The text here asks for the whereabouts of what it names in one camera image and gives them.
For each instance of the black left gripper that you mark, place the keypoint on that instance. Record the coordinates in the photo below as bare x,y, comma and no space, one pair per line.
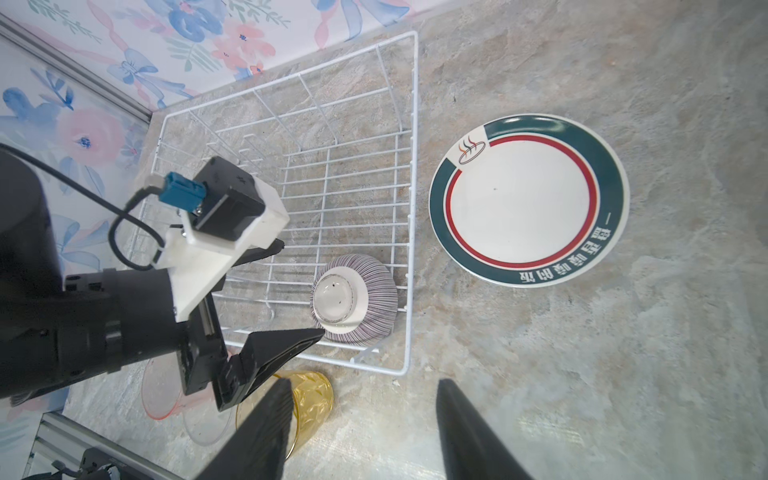
146,327

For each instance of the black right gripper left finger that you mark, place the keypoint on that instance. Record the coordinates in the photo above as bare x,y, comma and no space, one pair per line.
257,450

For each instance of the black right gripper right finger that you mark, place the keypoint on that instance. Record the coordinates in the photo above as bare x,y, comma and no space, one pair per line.
470,449

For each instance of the yellow plastic cup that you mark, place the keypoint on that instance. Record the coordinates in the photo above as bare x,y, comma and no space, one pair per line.
313,400

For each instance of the small white bowl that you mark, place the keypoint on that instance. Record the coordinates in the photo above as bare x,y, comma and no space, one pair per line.
355,300

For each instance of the pink plastic cup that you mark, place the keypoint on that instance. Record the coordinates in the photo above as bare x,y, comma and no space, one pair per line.
161,387

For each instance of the white wire dish rack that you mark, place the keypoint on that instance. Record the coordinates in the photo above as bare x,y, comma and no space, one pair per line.
338,140

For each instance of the clear plastic cup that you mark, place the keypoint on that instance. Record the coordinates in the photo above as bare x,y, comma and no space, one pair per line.
204,423

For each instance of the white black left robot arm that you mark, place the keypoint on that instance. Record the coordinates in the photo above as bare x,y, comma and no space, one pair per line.
58,330

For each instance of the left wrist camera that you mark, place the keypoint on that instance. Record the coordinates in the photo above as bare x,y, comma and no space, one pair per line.
225,212

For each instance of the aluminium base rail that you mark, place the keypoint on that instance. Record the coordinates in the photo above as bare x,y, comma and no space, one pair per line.
59,438

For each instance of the aluminium frame post left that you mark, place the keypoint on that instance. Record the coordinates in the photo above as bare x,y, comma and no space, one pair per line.
33,45

